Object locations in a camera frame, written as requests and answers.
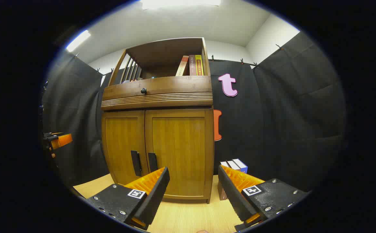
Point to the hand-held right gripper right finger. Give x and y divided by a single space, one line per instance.
236 200

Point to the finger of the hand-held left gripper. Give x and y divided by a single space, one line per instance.
61 139

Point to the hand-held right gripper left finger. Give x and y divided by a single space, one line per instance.
154 200

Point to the wooden cabinet door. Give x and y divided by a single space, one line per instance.
180 145
121 142

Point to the wooden double-door shoe cabinet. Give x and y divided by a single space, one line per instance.
175 85

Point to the blue cover book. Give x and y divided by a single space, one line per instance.
242 165

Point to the white edged book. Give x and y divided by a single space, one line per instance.
233 165

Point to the black drawer knob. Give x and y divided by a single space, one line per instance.
143 91

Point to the small ceiling light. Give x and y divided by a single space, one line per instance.
78 41

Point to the black backdrop cloth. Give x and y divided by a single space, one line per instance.
288 113

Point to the leaning cream red book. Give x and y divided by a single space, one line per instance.
182 66

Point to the yellow book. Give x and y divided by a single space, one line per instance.
199 65

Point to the dark red book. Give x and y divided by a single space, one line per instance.
193 65

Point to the large ceiling light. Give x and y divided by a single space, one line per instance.
180 3

